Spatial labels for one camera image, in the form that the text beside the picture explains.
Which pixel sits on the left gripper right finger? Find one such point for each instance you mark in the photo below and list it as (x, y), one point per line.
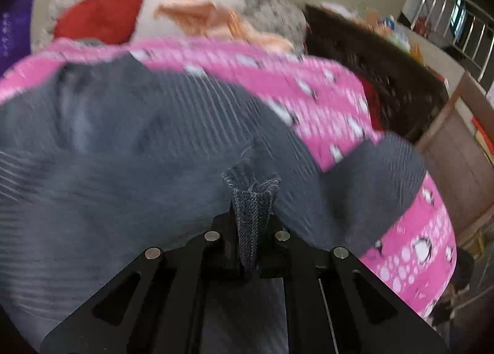
(335, 304)

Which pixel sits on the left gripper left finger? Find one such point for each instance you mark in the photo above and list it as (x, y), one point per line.
(154, 305)

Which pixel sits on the grey pinstriped suit jacket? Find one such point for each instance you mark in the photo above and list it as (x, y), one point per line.
(105, 160)

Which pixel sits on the pink penguin bedspread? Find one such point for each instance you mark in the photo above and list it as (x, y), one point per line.
(416, 258)

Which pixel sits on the red cloth beside bed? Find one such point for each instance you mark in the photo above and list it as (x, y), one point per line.
(373, 104)

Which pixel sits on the dark carved wooden cabinet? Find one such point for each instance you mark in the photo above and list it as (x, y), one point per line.
(410, 96)

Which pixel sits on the white pillow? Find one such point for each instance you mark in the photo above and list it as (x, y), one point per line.
(163, 18)

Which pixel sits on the red heart-shaped pillow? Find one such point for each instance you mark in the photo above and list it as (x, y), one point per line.
(111, 22)

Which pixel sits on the orange fringed cloth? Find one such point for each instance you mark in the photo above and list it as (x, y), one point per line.
(235, 27)

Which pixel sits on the metal drying rack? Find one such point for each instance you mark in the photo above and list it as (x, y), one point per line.
(462, 29)

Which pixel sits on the purple shopping bag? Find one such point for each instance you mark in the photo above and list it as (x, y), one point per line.
(15, 43)

